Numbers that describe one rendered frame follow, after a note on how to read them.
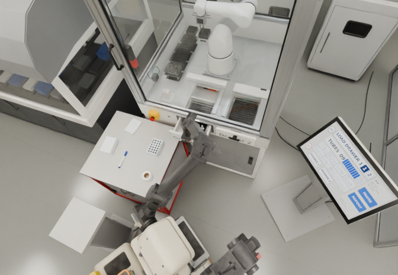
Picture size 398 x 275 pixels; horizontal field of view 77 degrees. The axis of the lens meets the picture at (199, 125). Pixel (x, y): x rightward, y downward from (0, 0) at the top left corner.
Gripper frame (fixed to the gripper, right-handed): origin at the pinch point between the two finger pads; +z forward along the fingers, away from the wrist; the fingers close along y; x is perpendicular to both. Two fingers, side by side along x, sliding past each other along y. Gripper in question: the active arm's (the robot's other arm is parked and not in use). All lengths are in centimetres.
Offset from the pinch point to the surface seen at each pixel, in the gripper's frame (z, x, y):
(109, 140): 15, 63, -15
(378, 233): 92, -162, 2
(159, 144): 17.2, 25.6, -4.7
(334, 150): -14, -87, 13
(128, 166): 20, 41, -27
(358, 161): -19, -98, 8
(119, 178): 19, 43, -38
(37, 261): 94, 116, -122
